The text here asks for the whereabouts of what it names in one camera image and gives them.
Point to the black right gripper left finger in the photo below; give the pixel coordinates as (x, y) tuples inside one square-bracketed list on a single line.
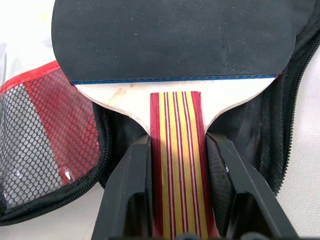
[(122, 190)]

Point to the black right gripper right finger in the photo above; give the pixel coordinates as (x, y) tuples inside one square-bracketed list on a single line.
[(250, 200)]

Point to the black and red paddle case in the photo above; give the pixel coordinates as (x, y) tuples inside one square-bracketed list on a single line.
[(50, 140)]

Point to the black rubber table tennis paddle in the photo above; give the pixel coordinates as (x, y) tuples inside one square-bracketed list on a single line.
[(175, 45)]

